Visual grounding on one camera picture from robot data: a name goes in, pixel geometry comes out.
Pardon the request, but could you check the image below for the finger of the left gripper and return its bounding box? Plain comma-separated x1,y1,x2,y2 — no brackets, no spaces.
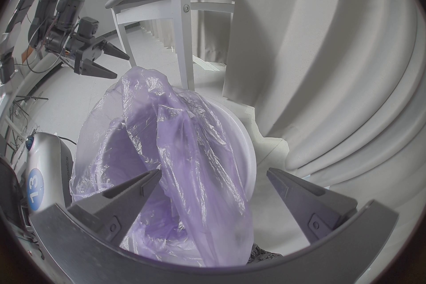
101,39,130,61
79,58,118,79

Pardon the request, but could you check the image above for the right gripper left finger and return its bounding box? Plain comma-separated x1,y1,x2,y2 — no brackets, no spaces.
68,169,163,248

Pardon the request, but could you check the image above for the purple plastic bag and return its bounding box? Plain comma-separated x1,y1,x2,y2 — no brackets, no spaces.
70,66,255,268

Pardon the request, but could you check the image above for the white trash bin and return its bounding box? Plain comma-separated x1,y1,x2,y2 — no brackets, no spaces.
200,100,257,207

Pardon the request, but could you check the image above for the black plastic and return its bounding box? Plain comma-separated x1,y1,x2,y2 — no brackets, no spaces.
247,243,283,265

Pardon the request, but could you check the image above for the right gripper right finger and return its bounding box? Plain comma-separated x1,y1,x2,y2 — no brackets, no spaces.
266,167,359,247

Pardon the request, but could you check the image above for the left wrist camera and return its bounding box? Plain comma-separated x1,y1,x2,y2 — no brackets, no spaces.
77,16,100,41

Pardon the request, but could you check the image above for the white chair with grey seat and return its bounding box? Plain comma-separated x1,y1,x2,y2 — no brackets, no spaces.
105,0,241,92

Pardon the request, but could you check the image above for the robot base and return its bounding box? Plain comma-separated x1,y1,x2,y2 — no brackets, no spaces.
18,131,74,237

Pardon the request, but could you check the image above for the black cable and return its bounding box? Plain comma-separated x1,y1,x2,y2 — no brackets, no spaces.
55,134,79,147

